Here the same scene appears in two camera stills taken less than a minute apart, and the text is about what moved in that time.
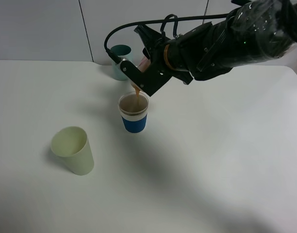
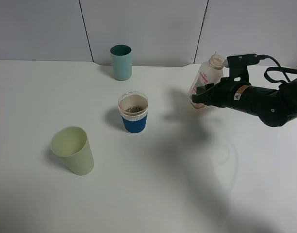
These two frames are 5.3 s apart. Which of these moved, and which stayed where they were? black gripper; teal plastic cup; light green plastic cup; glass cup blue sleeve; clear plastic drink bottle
Moved: black gripper; clear plastic drink bottle
Stayed: teal plastic cup; glass cup blue sleeve; light green plastic cup
